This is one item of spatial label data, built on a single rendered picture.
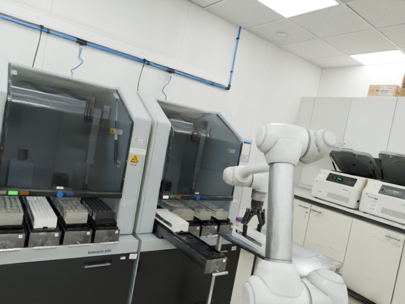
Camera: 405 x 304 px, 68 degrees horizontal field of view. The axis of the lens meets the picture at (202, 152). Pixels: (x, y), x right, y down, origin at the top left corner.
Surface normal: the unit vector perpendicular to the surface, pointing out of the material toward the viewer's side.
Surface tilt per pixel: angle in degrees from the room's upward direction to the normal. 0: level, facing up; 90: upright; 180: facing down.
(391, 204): 90
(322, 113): 90
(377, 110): 90
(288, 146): 77
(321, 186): 90
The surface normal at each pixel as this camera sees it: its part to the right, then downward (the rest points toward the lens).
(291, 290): 0.32, -0.30
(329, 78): -0.80, -0.11
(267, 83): 0.58, 0.15
